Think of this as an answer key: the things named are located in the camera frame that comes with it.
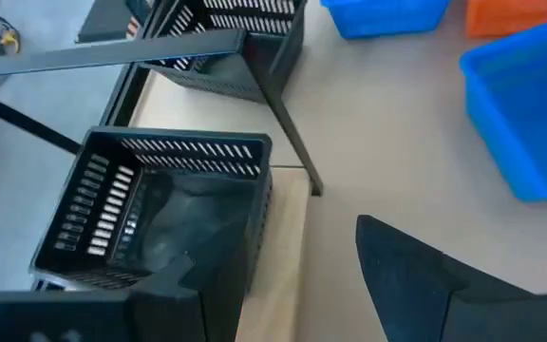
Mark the orange slotted plastic basket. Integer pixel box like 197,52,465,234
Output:
465,0,547,39

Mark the black diagonal frame bar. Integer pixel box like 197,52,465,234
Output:
0,87,83,154

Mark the blue slotted plastic basket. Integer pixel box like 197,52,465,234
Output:
460,12,547,203
319,0,451,40

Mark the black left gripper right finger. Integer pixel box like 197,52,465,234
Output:
354,213,547,342

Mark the black metal shelf, wooden board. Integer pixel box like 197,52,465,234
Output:
0,28,325,342

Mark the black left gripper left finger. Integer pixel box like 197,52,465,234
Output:
0,253,208,342

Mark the black slotted plastic basket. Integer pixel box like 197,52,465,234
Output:
138,0,309,105
28,125,274,342

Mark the black table edge rail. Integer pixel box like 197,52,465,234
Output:
100,0,166,127

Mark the dark flat panel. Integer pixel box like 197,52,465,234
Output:
76,0,152,44

